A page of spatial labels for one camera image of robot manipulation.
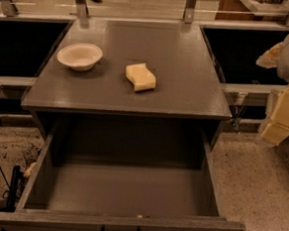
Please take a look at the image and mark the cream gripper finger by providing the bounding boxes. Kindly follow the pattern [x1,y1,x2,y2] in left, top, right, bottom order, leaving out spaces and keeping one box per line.
[260,86,289,146]
[256,43,282,68]

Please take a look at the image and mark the yellow sponge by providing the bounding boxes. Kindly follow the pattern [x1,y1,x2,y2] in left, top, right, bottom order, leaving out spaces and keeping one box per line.
[126,63,156,92]

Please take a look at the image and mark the open grey top drawer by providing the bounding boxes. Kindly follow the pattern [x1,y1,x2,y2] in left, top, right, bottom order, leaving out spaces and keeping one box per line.
[0,119,244,231]

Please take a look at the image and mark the grey wooden cabinet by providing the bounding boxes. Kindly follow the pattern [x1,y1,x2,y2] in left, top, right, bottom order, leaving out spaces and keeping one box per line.
[18,11,239,155]

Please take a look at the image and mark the white paper bowl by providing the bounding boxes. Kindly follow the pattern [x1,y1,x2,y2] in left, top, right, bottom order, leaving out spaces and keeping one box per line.
[57,43,103,71]

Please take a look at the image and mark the black stand on floor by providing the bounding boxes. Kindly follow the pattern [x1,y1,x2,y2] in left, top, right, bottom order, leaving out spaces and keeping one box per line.
[5,166,24,212]

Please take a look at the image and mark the metal post centre right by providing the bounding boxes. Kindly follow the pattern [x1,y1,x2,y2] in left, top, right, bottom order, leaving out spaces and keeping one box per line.
[183,0,197,24]

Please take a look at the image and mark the metal post centre left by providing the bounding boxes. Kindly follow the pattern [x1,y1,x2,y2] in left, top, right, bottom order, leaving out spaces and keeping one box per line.
[75,0,88,18]

